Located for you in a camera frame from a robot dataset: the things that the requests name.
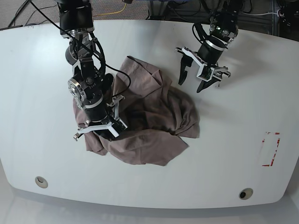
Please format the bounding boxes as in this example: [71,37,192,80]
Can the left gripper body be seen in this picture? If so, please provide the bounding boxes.
[176,40,231,80]

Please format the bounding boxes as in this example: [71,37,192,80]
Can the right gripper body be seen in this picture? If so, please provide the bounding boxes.
[73,95,125,140]

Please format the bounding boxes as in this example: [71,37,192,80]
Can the mauve t-shirt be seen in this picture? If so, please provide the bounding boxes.
[84,56,199,166]

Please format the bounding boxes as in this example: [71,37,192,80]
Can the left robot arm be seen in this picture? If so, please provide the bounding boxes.
[176,0,243,93]

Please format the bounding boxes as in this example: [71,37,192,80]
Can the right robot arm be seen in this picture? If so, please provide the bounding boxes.
[57,0,127,140]

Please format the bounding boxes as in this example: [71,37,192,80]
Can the left table grommet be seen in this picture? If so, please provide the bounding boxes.
[35,176,48,189]

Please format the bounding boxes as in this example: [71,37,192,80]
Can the table grommet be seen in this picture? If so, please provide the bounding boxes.
[35,176,48,189]
[239,188,253,200]

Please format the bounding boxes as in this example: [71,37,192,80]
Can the red tape rectangle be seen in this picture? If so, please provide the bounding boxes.
[259,132,281,167]

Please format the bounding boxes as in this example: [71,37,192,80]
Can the right table grommet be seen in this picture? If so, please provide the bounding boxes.
[239,188,253,200]

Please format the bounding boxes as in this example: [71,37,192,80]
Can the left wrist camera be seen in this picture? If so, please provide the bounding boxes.
[196,66,214,82]

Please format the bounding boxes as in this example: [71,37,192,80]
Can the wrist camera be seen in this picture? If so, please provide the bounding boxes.
[196,66,214,82]
[109,117,128,138]

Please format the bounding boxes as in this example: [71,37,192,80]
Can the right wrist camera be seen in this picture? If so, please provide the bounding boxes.
[109,117,128,138]

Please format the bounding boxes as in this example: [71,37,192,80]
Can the white cable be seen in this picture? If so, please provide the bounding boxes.
[245,11,278,17]

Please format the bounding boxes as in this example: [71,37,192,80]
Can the yellow cable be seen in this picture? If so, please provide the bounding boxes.
[92,3,127,17]

